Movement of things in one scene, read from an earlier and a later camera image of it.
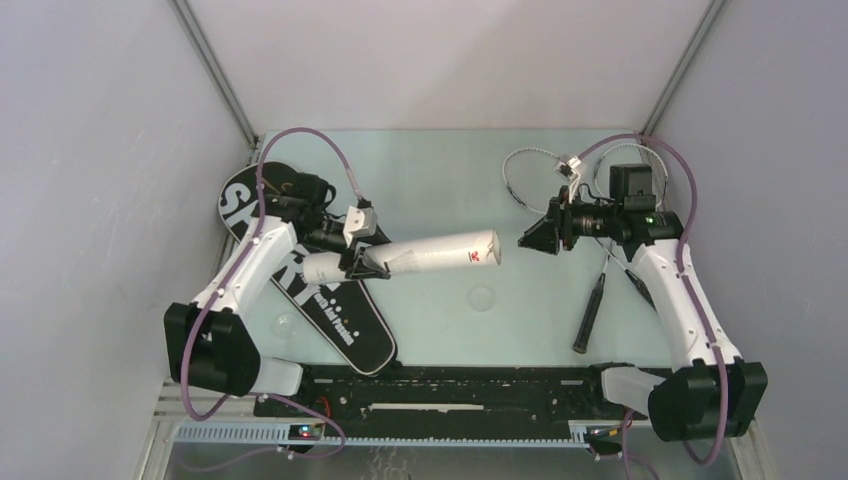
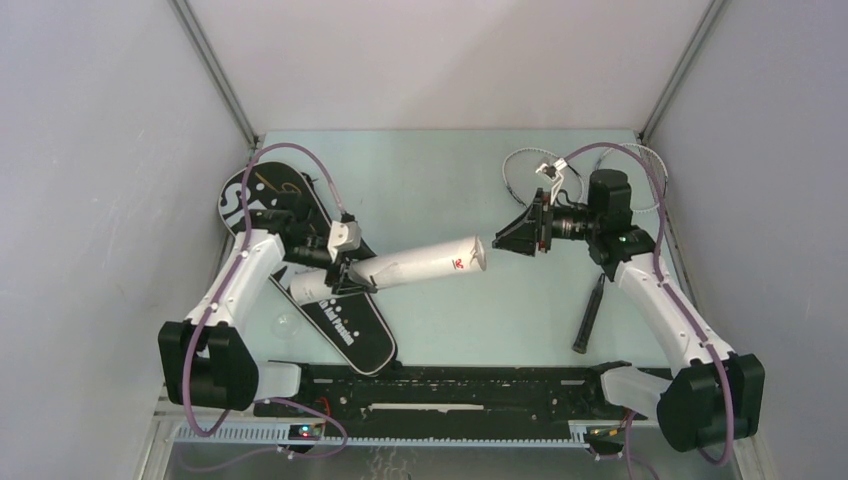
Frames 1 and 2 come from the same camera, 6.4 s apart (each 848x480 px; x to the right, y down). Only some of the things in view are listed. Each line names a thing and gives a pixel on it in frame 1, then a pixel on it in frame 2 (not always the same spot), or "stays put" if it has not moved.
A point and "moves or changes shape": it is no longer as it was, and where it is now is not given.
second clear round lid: [284, 326] stays put
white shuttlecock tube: [462, 250] moves or changes shape
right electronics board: [604, 440] stays put
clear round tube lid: [481, 298] → [478, 251]
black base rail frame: [448, 402] stays put
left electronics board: [304, 432] stays put
